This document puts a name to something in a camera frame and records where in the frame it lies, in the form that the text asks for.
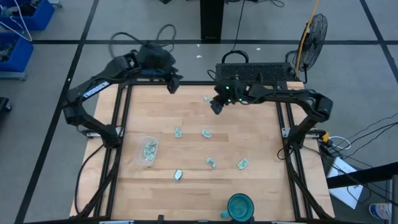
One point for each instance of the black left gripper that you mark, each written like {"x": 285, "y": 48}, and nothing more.
{"x": 155, "y": 57}

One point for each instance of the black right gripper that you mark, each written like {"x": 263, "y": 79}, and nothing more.
{"x": 231, "y": 91}

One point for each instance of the silver white sweetener packet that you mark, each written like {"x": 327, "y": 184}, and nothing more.
{"x": 178, "y": 175}

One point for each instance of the teal enamel mug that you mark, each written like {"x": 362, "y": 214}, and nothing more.
{"x": 241, "y": 208}

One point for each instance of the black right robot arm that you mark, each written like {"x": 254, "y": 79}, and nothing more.
{"x": 289, "y": 95}

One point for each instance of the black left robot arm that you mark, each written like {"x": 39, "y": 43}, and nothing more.
{"x": 93, "y": 88}

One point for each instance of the black computer case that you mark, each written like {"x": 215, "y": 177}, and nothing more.
{"x": 264, "y": 72}

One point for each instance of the black desk leg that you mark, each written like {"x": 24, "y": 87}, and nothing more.
{"x": 211, "y": 20}

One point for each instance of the clear plastic container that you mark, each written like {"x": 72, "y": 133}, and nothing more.
{"x": 139, "y": 155}

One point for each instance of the yellow power plug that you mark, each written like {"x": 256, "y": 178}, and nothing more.
{"x": 325, "y": 137}

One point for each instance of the black floor fan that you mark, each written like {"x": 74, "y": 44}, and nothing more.
{"x": 314, "y": 43}

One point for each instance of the white cardboard box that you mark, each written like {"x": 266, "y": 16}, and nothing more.
{"x": 342, "y": 166}

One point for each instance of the blue storage bin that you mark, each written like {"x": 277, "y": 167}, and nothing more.
{"x": 21, "y": 56}
{"x": 43, "y": 17}

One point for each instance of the black metal beam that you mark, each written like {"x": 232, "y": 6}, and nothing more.
{"x": 367, "y": 175}

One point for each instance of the white blue bottle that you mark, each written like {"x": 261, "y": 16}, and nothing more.
{"x": 381, "y": 211}

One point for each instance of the black aluminium table frame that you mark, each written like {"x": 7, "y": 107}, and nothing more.
{"x": 199, "y": 83}

